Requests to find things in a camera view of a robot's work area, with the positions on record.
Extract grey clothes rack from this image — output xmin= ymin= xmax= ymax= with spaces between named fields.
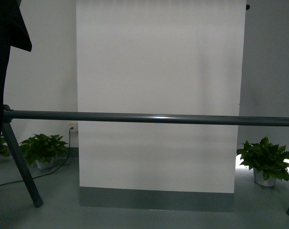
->
xmin=2 ymin=105 xmax=289 ymax=212

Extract white backdrop panel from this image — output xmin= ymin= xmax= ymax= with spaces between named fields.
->
xmin=76 ymin=0 xmax=246 ymax=193

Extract left potted green plant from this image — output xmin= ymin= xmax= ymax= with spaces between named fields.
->
xmin=20 ymin=134 xmax=67 ymax=169

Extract potted green plant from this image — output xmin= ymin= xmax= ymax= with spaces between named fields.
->
xmin=20 ymin=134 xmax=67 ymax=169
xmin=236 ymin=137 xmax=289 ymax=187

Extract right potted green plant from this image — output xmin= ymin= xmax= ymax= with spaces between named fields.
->
xmin=236 ymin=137 xmax=289 ymax=187

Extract far left potted plant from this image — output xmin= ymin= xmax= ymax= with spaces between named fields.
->
xmin=0 ymin=135 xmax=10 ymax=157

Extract black hanging garment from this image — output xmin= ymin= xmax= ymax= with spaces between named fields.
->
xmin=0 ymin=0 xmax=32 ymax=163

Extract black power cable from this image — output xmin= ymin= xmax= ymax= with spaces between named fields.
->
xmin=0 ymin=127 xmax=74 ymax=191

